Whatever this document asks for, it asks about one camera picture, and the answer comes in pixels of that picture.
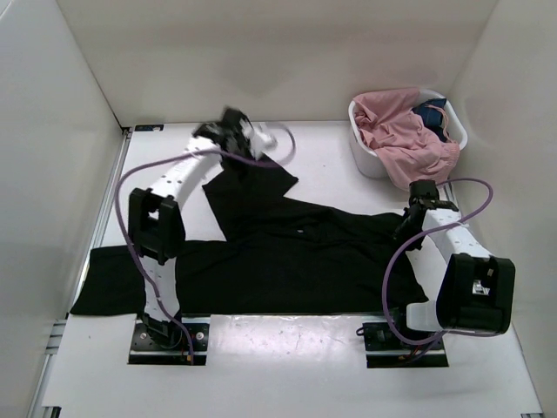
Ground black trousers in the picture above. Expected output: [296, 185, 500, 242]
[69, 160, 430, 317]

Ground navy blue garment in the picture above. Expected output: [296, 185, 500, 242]
[412, 98, 450, 143]

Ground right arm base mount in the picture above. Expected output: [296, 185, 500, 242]
[356, 322, 449, 369]

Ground pink trousers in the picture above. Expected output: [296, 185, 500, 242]
[353, 87, 461, 190]

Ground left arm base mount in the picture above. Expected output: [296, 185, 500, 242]
[128, 317, 211, 366]

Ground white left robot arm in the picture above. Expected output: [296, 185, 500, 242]
[127, 108, 277, 348]

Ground purple cable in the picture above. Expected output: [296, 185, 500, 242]
[381, 177, 495, 362]
[115, 122, 299, 354]

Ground white laundry basket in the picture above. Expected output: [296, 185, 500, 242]
[348, 88, 468, 179]

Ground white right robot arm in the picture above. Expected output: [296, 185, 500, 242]
[382, 179, 516, 348]

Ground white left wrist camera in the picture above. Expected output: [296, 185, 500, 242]
[242, 124, 278, 159]

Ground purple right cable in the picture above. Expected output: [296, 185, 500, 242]
[381, 177, 495, 362]

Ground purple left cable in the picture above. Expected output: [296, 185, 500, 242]
[115, 122, 299, 354]

